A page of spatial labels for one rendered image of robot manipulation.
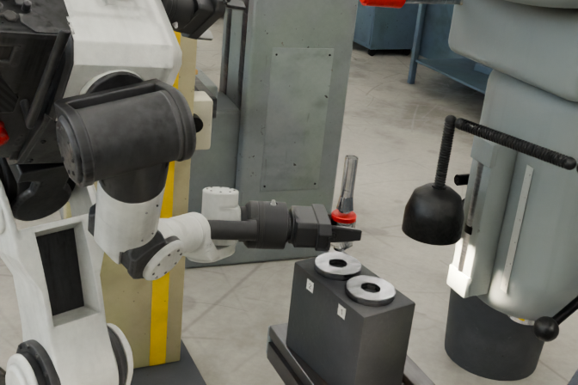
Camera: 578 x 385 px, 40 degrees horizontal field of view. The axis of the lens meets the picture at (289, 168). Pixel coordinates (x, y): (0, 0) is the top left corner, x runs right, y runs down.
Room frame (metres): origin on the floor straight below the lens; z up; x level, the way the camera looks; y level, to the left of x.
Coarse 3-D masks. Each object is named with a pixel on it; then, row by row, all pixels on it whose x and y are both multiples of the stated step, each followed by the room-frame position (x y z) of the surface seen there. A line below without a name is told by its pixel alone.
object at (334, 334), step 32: (320, 256) 1.39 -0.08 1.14; (320, 288) 1.31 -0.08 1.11; (352, 288) 1.27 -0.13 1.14; (384, 288) 1.29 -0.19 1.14; (288, 320) 1.38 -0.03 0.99; (320, 320) 1.30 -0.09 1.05; (352, 320) 1.22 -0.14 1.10; (384, 320) 1.23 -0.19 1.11; (320, 352) 1.29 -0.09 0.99; (352, 352) 1.21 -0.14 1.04; (384, 352) 1.24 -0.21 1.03; (352, 384) 1.20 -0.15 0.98; (384, 384) 1.24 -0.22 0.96
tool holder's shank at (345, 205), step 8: (352, 160) 1.35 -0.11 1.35; (344, 168) 1.36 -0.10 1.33; (352, 168) 1.35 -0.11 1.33; (344, 176) 1.36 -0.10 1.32; (352, 176) 1.35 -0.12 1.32; (344, 184) 1.36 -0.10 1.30; (352, 184) 1.36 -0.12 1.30; (344, 192) 1.35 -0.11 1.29; (352, 192) 1.36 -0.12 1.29; (344, 200) 1.35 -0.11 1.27; (352, 200) 1.36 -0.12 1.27; (336, 208) 1.36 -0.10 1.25; (344, 208) 1.35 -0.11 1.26; (352, 208) 1.36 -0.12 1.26
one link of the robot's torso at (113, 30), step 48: (0, 0) 0.97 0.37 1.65; (48, 0) 1.00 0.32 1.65; (96, 0) 1.05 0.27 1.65; (144, 0) 1.09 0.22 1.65; (0, 48) 0.94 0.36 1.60; (48, 48) 0.97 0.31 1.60; (96, 48) 0.98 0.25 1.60; (144, 48) 1.02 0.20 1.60; (0, 96) 0.98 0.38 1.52; (48, 96) 1.00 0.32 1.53; (0, 144) 1.00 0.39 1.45; (48, 144) 1.06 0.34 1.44
